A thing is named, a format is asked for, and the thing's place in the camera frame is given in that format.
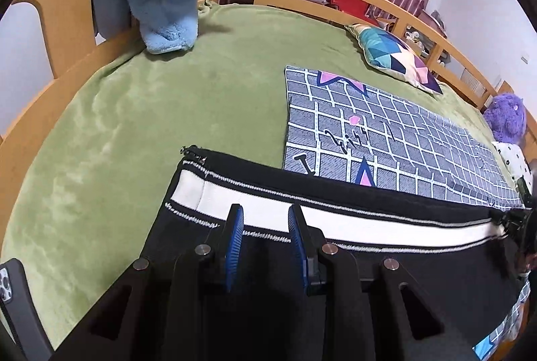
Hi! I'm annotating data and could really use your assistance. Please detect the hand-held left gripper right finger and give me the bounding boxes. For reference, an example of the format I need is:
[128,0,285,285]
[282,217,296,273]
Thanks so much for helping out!
[287,203,479,361]

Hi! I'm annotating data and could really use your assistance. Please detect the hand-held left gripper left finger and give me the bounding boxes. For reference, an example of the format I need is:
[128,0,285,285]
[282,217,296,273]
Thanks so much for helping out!
[54,203,245,361]

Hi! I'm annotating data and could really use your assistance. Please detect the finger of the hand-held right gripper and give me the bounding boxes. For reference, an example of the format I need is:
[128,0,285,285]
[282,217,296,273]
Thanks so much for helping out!
[489,208,525,239]

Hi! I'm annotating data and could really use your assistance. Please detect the black pants with white waistband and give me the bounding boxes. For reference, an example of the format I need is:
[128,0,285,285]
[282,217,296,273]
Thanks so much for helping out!
[139,145,530,349]

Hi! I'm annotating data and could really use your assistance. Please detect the purple plush toy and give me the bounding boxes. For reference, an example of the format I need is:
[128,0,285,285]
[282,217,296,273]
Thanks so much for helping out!
[482,93,527,146]

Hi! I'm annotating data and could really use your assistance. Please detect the grey grid blanket with stars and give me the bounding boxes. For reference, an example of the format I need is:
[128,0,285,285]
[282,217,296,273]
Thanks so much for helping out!
[283,65,531,361]

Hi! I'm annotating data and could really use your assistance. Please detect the green plush blanket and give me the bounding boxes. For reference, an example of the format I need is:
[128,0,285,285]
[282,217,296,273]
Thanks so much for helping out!
[0,2,521,350]

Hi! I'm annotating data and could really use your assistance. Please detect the colourful geometric pillow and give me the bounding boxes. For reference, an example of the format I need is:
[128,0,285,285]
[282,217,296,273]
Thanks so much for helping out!
[345,23,444,95]

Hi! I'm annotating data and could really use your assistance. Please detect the smartphone in dark case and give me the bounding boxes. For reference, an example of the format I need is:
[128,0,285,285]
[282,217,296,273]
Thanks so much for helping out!
[0,258,53,361]

